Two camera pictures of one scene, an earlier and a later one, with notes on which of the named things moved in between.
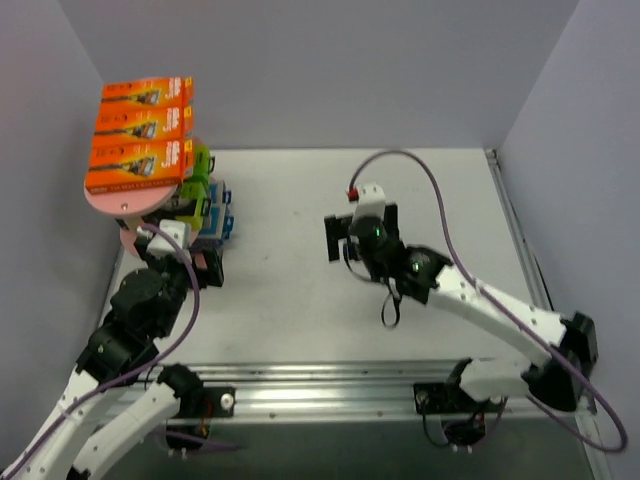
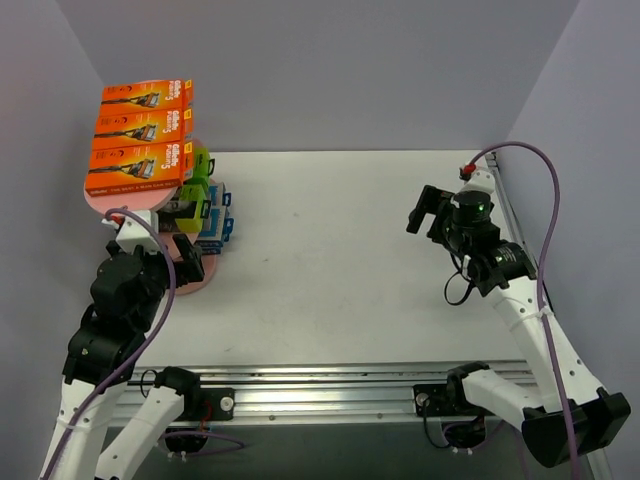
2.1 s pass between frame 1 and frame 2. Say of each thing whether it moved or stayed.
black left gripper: moved
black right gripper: moved
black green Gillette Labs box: stayed
